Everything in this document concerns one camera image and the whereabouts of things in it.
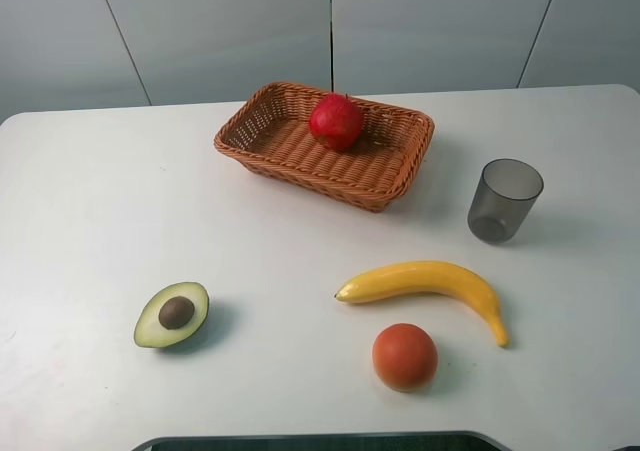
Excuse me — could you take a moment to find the orange tomato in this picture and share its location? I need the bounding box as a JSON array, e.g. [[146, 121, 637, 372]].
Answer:
[[372, 323, 438, 392]]

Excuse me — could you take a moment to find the orange wicker basket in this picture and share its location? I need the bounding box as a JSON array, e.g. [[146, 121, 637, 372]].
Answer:
[[214, 82, 435, 212]]

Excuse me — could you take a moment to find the grey translucent plastic cup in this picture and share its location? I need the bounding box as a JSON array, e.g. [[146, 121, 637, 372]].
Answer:
[[467, 158, 544, 244]]

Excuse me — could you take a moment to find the halved avocado with pit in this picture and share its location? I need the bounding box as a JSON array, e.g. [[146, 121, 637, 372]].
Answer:
[[134, 282, 210, 348]]

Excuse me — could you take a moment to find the yellow banana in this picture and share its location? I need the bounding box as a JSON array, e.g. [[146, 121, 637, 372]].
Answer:
[[334, 261, 510, 347]]

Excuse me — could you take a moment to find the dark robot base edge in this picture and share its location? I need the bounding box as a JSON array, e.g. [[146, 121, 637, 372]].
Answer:
[[136, 433, 506, 451]]

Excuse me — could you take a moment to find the red apple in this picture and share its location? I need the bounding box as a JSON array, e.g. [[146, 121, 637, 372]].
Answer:
[[309, 93, 365, 151]]

